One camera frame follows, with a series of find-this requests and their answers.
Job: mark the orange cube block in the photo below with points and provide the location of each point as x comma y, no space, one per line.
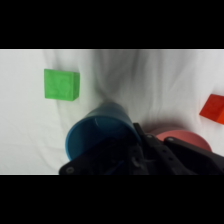
215,108

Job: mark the white tablecloth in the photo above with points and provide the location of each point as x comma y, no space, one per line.
150,83

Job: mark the pink bowl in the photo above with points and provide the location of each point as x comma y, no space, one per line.
186,136

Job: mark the green cube block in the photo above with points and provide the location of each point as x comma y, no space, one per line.
60,84

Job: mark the blue plastic cup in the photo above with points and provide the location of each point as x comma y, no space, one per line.
100,128

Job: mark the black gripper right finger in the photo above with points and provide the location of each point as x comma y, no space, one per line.
180,158

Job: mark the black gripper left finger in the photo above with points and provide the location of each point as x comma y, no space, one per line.
100,161

